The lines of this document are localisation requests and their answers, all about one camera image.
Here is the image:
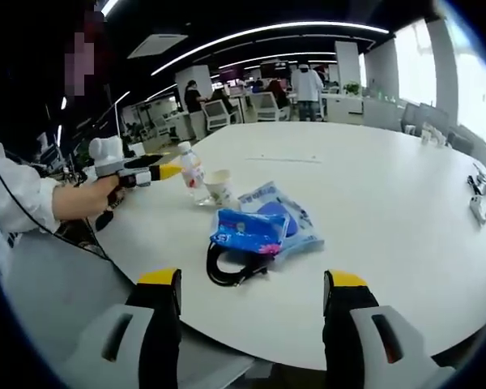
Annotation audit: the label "small black oval object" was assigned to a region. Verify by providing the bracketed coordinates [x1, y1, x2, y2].
[95, 212, 114, 232]

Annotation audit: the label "ceiling air vent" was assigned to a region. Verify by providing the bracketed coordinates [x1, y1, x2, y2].
[127, 34, 190, 60]

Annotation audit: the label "white paper cup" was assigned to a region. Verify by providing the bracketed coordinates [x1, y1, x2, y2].
[203, 169, 232, 208]

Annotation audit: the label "long ceiling light strip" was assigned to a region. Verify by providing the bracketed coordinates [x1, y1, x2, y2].
[151, 22, 390, 76]

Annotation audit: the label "white cabinet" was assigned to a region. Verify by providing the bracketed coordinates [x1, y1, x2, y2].
[326, 95, 365, 125]

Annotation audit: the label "white table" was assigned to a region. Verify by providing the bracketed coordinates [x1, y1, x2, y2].
[91, 121, 486, 372]

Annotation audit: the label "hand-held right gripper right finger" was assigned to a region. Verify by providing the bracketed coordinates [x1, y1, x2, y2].
[322, 269, 458, 389]

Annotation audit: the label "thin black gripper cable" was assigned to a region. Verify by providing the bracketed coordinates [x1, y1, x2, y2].
[0, 156, 110, 263]

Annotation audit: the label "clear plastic water bottle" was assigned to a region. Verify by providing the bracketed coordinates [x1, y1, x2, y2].
[177, 141, 212, 207]

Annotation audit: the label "person's left hand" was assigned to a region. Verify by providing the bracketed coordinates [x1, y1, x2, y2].
[75, 176, 126, 220]

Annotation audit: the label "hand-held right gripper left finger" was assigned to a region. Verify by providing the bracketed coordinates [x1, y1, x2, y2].
[62, 267, 183, 389]

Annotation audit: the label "small white desktop items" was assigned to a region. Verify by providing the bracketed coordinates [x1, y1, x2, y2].
[420, 125, 446, 147]

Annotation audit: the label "blue tissue pack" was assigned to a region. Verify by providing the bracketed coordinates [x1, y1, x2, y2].
[209, 208, 292, 257]

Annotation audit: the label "white device with black part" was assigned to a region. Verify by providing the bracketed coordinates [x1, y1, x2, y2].
[467, 161, 486, 195]

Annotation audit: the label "light blue wipes pack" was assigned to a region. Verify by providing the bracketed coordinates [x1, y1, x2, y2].
[237, 181, 326, 260]

